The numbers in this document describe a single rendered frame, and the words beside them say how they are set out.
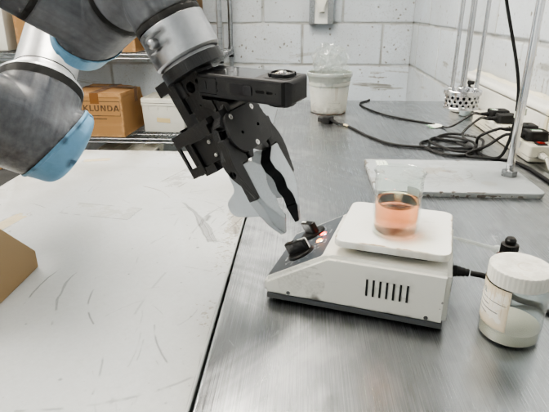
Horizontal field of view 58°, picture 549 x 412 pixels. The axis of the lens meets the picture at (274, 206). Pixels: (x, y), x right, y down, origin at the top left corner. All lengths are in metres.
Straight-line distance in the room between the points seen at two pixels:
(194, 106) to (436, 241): 0.30
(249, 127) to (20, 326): 0.32
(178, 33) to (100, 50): 0.13
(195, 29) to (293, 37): 2.44
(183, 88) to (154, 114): 2.26
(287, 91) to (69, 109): 0.36
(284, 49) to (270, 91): 2.48
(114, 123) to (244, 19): 0.93
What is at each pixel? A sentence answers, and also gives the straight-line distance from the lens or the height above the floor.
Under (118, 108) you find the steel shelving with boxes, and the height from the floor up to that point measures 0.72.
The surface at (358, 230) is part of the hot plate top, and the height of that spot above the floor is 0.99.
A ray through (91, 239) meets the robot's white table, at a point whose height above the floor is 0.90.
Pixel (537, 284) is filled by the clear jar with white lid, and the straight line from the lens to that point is 0.53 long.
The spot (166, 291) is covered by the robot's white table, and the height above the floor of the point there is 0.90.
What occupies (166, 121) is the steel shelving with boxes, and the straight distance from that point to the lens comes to 2.82.
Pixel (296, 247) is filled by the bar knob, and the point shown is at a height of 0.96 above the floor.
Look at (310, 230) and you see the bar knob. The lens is 0.62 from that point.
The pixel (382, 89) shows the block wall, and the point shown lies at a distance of 3.04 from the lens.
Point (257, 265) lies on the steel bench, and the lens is 0.66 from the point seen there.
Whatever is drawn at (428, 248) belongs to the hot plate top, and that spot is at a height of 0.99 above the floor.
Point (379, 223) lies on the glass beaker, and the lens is 0.54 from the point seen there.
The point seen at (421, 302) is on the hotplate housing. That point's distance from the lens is 0.54.
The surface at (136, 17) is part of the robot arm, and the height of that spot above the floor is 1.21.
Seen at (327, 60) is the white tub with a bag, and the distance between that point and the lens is 1.55.
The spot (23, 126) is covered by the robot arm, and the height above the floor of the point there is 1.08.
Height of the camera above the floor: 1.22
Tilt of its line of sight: 22 degrees down
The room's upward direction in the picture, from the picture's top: straight up
